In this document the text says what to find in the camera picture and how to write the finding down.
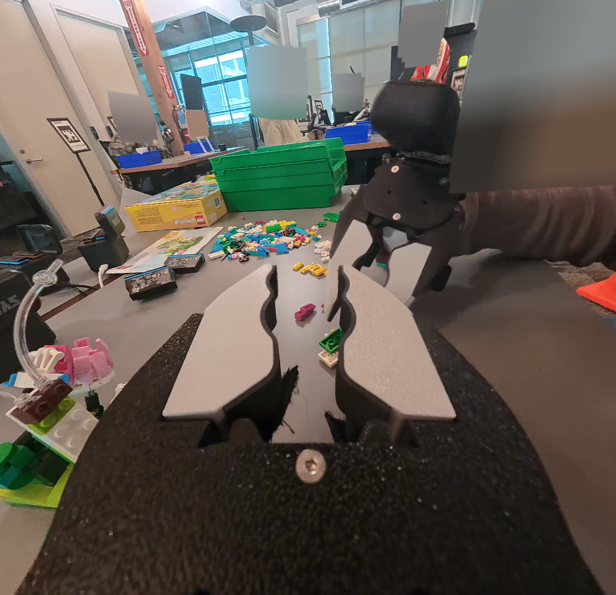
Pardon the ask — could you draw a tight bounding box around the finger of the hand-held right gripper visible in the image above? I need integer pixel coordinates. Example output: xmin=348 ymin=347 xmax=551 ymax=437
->
xmin=323 ymin=219 xmax=377 ymax=322
xmin=356 ymin=241 xmax=432 ymax=299

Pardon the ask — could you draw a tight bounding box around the stack of green bins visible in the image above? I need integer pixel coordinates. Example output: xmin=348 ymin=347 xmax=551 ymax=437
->
xmin=209 ymin=137 xmax=348 ymax=214

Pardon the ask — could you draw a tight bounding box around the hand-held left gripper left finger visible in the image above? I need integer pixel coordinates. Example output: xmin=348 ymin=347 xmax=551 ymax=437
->
xmin=162 ymin=264 xmax=281 ymax=421

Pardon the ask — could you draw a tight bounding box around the pile of mixed lego bricks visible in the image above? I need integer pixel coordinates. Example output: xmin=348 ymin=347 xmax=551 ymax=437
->
xmin=209 ymin=218 xmax=333 ymax=261

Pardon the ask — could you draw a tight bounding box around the blue plastic bin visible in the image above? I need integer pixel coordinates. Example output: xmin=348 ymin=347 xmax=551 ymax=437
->
xmin=117 ymin=152 xmax=163 ymax=168
xmin=325 ymin=122 xmax=373 ymax=140

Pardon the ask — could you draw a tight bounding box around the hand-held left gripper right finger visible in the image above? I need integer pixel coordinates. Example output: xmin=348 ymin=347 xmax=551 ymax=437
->
xmin=334 ymin=265 xmax=457 ymax=422

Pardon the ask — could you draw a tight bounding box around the white lego picture sheet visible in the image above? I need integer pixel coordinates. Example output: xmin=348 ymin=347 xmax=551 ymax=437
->
xmin=107 ymin=226 xmax=223 ymax=274

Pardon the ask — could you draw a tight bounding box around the person's right forearm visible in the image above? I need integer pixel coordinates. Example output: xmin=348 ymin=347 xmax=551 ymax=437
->
xmin=457 ymin=186 xmax=616 ymax=268

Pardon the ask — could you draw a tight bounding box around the black battery with blue edge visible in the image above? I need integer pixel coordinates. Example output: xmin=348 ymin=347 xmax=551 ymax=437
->
xmin=124 ymin=267 xmax=178 ymax=301
xmin=167 ymin=254 xmax=205 ymax=275

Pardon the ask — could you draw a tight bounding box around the yellow lego box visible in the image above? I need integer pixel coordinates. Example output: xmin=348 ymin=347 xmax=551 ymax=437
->
xmin=125 ymin=176 xmax=228 ymax=233

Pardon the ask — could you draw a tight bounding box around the black white wall marker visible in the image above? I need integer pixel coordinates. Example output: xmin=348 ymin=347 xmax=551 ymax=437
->
xmin=47 ymin=117 xmax=92 ymax=153

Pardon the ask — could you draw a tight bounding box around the lego flower model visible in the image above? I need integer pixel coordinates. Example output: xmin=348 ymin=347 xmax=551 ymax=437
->
xmin=0 ymin=337 xmax=116 ymax=509

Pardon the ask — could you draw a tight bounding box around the black charger case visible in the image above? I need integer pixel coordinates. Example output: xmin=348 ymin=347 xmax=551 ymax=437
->
xmin=77 ymin=206 xmax=130 ymax=273
xmin=0 ymin=267 xmax=56 ymax=381

